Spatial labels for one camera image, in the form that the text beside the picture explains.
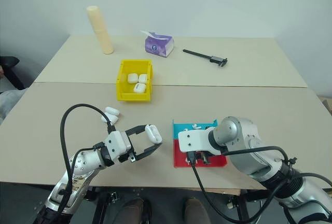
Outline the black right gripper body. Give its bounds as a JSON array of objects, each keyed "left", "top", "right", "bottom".
[{"left": 185, "top": 149, "right": 206, "bottom": 166}]

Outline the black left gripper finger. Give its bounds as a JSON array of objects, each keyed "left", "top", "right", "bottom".
[
  {"left": 132, "top": 142, "right": 163, "bottom": 161},
  {"left": 125, "top": 124, "right": 148, "bottom": 137}
]

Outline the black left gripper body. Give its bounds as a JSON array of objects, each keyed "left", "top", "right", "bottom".
[{"left": 118, "top": 130, "right": 138, "bottom": 163}]

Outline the yellow plastic bin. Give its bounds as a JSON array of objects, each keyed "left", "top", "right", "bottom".
[{"left": 115, "top": 59, "right": 155, "bottom": 102}]

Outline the red and blue earbud tray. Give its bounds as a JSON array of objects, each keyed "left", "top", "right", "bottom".
[{"left": 172, "top": 119, "right": 228, "bottom": 169}]

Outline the brown rounded shape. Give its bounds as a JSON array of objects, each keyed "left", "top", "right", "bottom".
[
  {"left": 121, "top": 198, "right": 153, "bottom": 224},
  {"left": 183, "top": 197, "right": 211, "bottom": 224}
]

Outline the purple tissue pack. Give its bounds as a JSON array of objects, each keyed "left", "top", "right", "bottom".
[{"left": 140, "top": 30, "right": 175, "bottom": 58}]

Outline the black caliper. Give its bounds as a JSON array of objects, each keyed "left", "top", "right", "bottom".
[{"left": 182, "top": 48, "right": 229, "bottom": 67}]

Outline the beige cylinder tube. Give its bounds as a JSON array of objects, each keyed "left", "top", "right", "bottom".
[{"left": 86, "top": 5, "right": 115, "bottom": 55}]

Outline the grey trouser leg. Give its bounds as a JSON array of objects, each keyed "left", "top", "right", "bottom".
[{"left": 0, "top": 87, "right": 30, "bottom": 127}]

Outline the black chair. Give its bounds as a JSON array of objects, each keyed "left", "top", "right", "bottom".
[{"left": 0, "top": 55, "right": 30, "bottom": 91}]

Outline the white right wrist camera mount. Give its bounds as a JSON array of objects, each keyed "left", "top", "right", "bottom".
[{"left": 177, "top": 127, "right": 216, "bottom": 153}]

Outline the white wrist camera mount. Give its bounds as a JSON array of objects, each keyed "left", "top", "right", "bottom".
[
  {"left": 177, "top": 127, "right": 216, "bottom": 153},
  {"left": 104, "top": 130, "right": 132, "bottom": 161}
]

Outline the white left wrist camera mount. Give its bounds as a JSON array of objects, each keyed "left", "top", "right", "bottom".
[{"left": 104, "top": 130, "right": 132, "bottom": 161}]

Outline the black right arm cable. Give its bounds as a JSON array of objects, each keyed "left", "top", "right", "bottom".
[{"left": 186, "top": 145, "right": 332, "bottom": 223}]

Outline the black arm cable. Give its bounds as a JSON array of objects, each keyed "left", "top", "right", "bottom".
[
  {"left": 186, "top": 145, "right": 332, "bottom": 223},
  {"left": 57, "top": 103, "right": 117, "bottom": 213}
]

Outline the black table frame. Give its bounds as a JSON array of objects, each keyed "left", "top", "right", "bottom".
[{"left": 85, "top": 185, "right": 269, "bottom": 224}]

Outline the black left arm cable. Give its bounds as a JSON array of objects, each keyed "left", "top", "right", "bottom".
[{"left": 57, "top": 103, "right": 117, "bottom": 213}]

